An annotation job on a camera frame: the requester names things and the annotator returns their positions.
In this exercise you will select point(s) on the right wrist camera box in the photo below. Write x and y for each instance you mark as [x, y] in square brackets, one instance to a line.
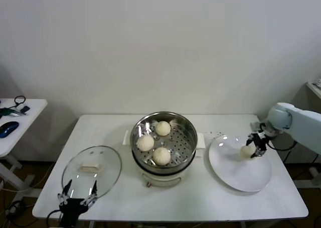
[255, 126]

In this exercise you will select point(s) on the white steamed baozi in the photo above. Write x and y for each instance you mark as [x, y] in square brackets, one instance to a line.
[247, 151]
[163, 128]
[161, 156]
[145, 142]

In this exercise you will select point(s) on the green hand tool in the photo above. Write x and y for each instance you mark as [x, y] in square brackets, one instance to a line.
[6, 110]

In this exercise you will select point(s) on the small black clip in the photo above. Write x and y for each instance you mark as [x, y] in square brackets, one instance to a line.
[25, 109]

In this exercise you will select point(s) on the stainless steel steamer basket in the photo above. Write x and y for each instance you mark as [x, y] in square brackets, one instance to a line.
[183, 142]

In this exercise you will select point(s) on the white side table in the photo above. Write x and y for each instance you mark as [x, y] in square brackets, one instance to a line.
[25, 127]

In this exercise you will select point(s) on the blue computer mouse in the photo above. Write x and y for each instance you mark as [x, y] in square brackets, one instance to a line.
[7, 128]

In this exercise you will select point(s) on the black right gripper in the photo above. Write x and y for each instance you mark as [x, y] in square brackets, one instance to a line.
[260, 141]

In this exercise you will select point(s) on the white shelf board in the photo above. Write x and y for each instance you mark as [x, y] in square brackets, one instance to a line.
[314, 90]

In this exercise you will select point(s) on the glass pot lid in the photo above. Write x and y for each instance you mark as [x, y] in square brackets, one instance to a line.
[100, 167]

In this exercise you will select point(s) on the white item on shelf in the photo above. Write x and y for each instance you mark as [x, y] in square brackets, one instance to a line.
[316, 83]

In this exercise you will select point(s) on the white furniture foot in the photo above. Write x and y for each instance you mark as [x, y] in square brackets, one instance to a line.
[314, 174]

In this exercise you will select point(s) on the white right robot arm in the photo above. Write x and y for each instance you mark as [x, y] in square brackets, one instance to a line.
[301, 127]

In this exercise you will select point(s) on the white round plate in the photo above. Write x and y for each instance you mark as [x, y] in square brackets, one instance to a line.
[238, 172]

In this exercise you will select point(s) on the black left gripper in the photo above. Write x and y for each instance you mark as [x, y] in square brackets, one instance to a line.
[74, 206]

